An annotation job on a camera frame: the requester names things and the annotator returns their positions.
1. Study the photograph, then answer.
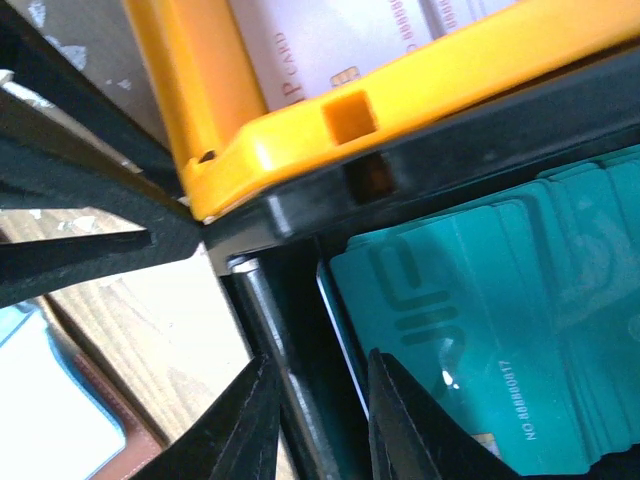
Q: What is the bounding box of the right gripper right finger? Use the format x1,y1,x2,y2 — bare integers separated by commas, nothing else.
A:
368,349,519,479

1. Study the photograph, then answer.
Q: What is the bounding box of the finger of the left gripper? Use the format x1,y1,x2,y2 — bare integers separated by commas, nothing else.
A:
1,1,183,198
1,138,201,306

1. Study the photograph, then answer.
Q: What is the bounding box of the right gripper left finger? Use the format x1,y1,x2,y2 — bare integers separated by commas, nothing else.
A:
134,356,281,480

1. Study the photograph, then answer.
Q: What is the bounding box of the brown leather card holder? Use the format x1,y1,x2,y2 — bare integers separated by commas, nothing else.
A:
0,299,169,480

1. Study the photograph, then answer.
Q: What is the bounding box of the teal card stack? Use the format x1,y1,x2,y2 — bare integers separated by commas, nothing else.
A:
317,146,639,475

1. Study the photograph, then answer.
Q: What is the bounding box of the black bin with teal cards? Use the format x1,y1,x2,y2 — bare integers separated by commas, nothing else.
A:
204,43,639,479

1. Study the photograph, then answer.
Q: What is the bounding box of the white patterned card stack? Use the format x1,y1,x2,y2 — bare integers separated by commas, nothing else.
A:
230,0,512,111

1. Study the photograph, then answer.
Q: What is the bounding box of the orange bin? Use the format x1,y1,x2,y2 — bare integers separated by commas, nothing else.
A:
124,1,639,220

